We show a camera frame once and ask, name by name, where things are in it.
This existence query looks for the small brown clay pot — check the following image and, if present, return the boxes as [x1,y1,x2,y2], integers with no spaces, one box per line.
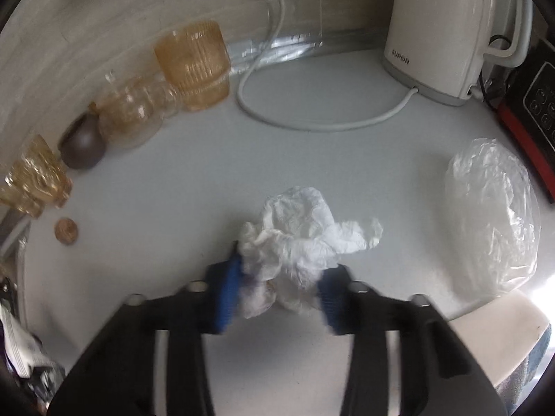
[58,112,107,171]

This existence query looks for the black power cable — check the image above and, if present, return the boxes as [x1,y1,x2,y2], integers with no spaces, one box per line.
[477,37,519,107]

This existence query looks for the silver foil wrapper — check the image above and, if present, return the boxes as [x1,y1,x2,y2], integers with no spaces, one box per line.
[0,299,66,399]

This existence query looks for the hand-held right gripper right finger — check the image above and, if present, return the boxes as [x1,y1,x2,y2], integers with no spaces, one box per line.
[316,264,508,416]

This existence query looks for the white electric kettle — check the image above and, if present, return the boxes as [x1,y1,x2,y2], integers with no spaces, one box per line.
[382,0,534,107]

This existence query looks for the red and black blender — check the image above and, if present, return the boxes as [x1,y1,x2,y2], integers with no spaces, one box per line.
[496,37,555,203]

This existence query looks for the white foam block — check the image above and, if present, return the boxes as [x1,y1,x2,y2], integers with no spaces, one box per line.
[449,289,552,395]

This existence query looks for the ribbed amber glass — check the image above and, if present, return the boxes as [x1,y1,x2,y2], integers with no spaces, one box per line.
[155,20,230,112]

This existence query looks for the blue towel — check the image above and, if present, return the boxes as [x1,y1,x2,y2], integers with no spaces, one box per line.
[496,338,549,408]

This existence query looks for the clear plastic bag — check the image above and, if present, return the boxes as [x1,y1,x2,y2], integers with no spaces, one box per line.
[444,138,543,299]

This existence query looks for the clear amber glass jar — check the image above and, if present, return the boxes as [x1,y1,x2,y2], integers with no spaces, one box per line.
[89,69,180,150]

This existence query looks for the white tissue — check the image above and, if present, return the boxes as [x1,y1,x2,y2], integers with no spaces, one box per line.
[236,186,384,319]

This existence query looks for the white power cable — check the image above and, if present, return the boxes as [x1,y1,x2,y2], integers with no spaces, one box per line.
[236,0,419,132]

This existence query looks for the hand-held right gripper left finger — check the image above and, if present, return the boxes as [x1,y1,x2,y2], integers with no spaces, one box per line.
[45,243,246,416]

